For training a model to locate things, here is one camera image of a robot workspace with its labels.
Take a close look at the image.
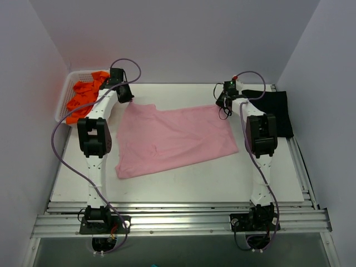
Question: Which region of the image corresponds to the pink t-shirt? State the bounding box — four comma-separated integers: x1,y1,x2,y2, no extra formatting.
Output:
115,103,239,179

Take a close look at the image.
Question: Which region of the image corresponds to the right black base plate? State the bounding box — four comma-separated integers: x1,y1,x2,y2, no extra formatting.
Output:
229,213,281,232

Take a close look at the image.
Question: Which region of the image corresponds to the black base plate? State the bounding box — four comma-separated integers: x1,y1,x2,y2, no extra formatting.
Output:
229,213,281,232
79,215,131,235

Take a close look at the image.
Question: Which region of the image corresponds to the white plastic basket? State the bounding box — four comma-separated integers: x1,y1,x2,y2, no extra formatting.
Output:
55,70,117,128

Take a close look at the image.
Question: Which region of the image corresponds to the black thin cable loop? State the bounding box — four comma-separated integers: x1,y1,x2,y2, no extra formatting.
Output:
212,83,233,121

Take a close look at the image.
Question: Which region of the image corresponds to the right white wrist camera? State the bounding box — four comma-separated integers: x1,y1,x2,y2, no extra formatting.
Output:
233,75,244,91

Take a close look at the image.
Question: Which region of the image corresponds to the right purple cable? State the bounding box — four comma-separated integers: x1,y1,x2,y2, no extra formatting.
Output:
233,71,280,251

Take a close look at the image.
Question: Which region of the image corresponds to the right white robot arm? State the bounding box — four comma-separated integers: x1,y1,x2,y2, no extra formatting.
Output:
214,80,278,206

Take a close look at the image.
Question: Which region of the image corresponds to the orange crumpled t-shirt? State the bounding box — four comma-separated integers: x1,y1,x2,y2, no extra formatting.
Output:
66,71,110,125

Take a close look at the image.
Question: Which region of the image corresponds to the aluminium rail frame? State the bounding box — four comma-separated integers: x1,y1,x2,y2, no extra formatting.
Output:
22,85,342,267

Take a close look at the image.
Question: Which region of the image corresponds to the black folded t-shirt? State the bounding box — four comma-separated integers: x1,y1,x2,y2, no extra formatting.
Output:
250,91,294,138

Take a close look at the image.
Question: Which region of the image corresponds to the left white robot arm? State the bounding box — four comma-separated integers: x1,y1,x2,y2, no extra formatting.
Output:
77,67,134,233

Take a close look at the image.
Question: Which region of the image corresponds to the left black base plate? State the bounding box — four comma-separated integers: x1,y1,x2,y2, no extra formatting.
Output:
79,215,131,235

